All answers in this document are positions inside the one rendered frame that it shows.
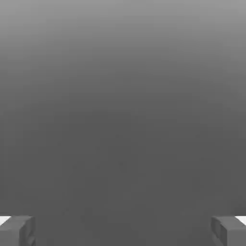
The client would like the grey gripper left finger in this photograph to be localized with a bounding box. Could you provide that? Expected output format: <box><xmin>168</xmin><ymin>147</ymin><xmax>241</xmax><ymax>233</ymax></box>
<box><xmin>0</xmin><ymin>215</ymin><xmax>37</xmax><ymax>246</ymax></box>

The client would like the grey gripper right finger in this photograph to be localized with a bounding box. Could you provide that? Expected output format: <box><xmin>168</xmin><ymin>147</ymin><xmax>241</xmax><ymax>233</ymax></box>
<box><xmin>210</xmin><ymin>215</ymin><xmax>246</xmax><ymax>246</ymax></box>

